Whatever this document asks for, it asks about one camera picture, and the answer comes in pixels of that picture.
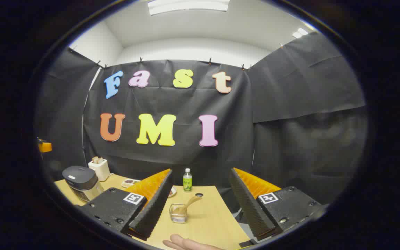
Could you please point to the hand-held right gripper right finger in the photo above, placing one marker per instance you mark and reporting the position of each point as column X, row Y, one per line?
column 248, row 205

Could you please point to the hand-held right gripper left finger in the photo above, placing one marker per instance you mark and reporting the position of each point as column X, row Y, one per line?
column 155, row 208

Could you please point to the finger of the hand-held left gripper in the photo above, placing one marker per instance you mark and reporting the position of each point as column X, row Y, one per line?
column 45, row 146

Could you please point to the wooden spoon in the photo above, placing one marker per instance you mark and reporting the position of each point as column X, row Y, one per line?
column 190, row 202

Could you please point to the black and silver rice cooker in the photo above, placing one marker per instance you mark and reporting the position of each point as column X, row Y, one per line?
column 82, row 182

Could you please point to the round white plate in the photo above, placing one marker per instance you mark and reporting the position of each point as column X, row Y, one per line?
column 173, row 192

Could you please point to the white divided dish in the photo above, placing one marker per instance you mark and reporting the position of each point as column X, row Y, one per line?
column 130, row 182

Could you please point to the green tea bottle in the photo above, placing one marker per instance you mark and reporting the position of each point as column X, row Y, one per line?
column 187, row 182

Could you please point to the brown toast slice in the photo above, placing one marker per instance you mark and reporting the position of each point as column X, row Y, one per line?
column 97, row 159

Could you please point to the white toaster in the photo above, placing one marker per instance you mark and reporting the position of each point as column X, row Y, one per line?
column 100, row 170

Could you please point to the black backdrop cloth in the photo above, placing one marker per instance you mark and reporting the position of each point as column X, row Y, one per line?
column 283, row 104

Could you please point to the small ceiling light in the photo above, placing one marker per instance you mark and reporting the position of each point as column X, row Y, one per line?
column 300, row 33

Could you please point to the long ceiling light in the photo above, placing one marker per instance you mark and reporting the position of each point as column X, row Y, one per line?
column 188, row 6

